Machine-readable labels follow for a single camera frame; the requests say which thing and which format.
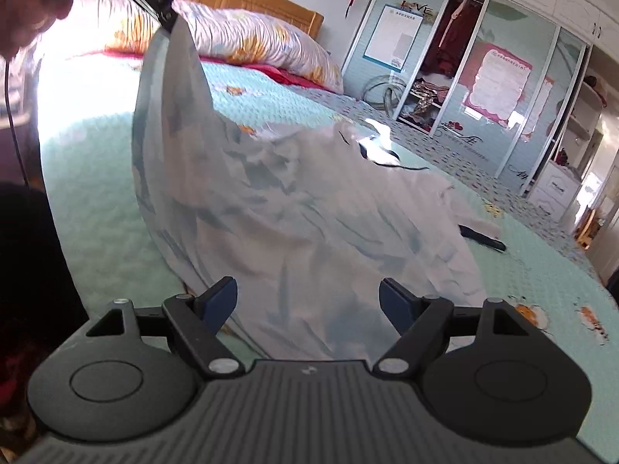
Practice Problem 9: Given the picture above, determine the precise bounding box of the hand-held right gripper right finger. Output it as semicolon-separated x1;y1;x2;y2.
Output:
373;278;532;378

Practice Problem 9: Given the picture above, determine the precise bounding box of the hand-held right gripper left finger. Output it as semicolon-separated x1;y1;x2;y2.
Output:
86;276;245;379

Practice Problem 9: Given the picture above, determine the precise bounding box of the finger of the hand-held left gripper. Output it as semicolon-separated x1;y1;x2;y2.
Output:
159;1;181;34

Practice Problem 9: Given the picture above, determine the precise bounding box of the white blue floral t-shirt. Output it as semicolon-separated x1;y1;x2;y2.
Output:
132;12;506;363

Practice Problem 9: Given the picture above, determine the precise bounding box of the patterned clothes pile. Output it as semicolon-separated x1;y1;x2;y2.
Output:
399;77;450;131

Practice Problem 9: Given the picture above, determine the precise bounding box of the person's left hand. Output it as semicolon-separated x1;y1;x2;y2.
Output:
0;0;73;56

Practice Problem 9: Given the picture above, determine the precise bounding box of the floral pink quilt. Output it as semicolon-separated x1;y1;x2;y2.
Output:
72;0;345;95

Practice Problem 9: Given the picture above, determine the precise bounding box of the frog heart printed blanket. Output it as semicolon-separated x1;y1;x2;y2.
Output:
333;92;600;252

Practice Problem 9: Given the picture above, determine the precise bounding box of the green quilted bee bed cover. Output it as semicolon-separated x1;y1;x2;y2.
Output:
39;48;619;448

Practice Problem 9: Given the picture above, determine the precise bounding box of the white drawer cabinet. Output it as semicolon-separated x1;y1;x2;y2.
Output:
527;159;581;225

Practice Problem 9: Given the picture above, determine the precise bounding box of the person's dark clothing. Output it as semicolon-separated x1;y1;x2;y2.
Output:
0;55;90;448

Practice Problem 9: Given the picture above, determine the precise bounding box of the wooden chair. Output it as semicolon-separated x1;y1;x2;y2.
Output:
575;208;598;252

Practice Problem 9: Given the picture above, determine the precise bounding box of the sliding door wardrobe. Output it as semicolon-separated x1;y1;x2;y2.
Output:
341;0;593;199

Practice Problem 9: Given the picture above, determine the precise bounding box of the pink bordered paper notice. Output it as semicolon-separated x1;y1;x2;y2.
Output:
463;41;533;129

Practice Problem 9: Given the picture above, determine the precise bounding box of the white shelf unit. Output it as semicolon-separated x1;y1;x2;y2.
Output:
566;72;607;165

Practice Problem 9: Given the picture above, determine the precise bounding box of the dark red hanging garment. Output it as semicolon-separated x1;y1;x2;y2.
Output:
426;0;484;78

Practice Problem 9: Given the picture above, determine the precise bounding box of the black cable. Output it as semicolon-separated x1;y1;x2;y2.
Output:
4;55;31;187

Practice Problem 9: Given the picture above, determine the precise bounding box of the blue framed wall chart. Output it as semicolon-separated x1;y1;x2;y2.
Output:
363;4;425;74

